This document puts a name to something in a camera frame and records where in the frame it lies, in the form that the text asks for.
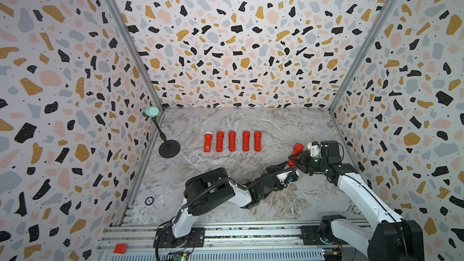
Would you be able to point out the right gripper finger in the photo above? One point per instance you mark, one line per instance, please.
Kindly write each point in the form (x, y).
(295, 163)
(298, 155)

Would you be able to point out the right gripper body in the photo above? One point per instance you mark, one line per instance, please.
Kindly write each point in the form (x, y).
(311, 164)

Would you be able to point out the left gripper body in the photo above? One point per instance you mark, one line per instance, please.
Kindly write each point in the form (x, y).
(278, 183)

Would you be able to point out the red flashlight white rim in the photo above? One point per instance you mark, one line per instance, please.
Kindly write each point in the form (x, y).
(207, 142)

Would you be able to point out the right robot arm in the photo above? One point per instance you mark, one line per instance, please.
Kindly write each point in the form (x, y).
(389, 238)

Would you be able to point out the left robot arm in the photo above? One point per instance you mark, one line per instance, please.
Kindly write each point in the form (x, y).
(210, 190)

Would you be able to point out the round marker sticker right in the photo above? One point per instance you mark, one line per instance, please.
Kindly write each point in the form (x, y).
(356, 210)

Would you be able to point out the round marker sticker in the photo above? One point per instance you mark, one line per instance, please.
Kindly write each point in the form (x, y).
(356, 210)
(149, 200)

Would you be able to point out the microphone stand green head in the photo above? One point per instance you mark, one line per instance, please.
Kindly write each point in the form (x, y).
(168, 148)

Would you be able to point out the round marker sticker left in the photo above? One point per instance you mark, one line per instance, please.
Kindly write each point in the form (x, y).
(149, 200)

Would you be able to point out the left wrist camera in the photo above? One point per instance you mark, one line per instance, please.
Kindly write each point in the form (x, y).
(287, 178)

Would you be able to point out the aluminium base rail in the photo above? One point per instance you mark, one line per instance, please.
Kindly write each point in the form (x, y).
(242, 241)

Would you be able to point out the red block on rail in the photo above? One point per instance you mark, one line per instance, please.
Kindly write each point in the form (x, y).
(120, 249)

